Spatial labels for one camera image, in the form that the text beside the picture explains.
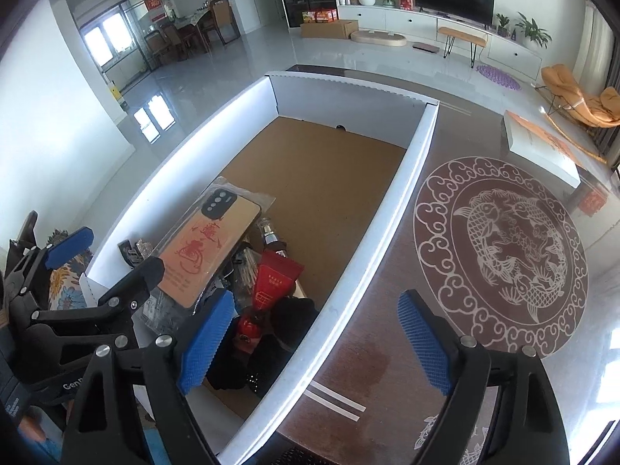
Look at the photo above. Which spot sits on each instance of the dining table with chairs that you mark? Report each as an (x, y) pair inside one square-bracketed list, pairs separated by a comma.
[(193, 31)]

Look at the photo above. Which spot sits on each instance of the wooden bench with hairpin legs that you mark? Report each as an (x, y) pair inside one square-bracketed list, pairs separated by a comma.
[(460, 34)]

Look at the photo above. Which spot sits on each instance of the orange lounge chair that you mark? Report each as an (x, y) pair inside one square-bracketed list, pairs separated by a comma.
[(576, 94)]

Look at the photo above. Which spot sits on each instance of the red gift boxes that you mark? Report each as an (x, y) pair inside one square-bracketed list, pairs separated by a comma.
[(319, 15)]

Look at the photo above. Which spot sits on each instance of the brown cardboard box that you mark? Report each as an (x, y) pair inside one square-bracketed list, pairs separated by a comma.
[(329, 29)]

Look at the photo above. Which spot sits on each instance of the floral cloth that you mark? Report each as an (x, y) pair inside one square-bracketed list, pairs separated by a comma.
[(68, 286)]

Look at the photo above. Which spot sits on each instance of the oval wooden board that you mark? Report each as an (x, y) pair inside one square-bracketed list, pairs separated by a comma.
[(379, 38)]

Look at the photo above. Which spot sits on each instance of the rhinestone hair claw clip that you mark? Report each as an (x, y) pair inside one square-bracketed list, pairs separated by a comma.
[(143, 251)]

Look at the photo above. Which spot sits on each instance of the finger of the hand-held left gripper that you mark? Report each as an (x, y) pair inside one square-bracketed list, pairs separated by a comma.
[(140, 281), (70, 247)]

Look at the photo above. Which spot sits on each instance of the purple floor mat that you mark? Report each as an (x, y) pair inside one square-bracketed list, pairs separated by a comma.
[(498, 76)]

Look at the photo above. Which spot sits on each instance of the white book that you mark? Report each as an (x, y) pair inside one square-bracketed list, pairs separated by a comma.
[(540, 147)]

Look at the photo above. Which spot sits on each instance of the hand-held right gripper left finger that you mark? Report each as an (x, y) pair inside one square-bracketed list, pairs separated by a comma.
[(206, 344)]

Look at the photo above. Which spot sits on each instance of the white television cabinet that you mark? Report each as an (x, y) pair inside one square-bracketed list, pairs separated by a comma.
[(416, 22)]

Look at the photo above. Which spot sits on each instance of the glass sliding door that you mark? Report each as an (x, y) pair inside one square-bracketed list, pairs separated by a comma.
[(121, 38)]

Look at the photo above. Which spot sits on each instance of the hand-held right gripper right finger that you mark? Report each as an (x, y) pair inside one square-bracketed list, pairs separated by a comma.
[(424, 344)]

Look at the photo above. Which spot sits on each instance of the phone case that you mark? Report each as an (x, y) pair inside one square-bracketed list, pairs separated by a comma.
[(208, 252)]

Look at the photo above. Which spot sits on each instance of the large white cardboard box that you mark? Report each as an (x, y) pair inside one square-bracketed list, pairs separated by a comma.
[(329, 174)]

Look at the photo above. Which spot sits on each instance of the black velvet pouch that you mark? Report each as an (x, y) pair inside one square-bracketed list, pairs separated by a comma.
[(286, 329)]

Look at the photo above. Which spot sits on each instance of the covered standing air conditioner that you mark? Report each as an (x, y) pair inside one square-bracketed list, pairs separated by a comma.
[(593, 43)]

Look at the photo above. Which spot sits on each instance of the large green potted plant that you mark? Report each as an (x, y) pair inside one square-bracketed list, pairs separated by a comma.
[(533, 29)]

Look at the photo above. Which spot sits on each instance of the small green potted plant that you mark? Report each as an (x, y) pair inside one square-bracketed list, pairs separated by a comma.
[(502, 24)]

